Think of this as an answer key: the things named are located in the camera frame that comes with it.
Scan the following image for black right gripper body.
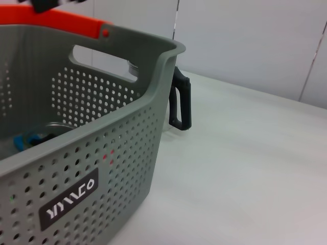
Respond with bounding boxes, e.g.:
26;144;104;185
30;0;61;13

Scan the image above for glass teacup black sleeve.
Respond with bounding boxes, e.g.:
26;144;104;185
22;121;76;151

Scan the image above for blue toy plate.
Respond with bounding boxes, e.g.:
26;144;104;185
13;135;39;152

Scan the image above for grey-green perforated storage bin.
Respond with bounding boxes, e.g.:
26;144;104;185
0;22;186;245

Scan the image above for orange bin handle clip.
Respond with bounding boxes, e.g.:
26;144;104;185
0;5;113;39

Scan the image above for glass carafe black handle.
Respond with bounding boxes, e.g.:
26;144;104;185
127;60;192;132

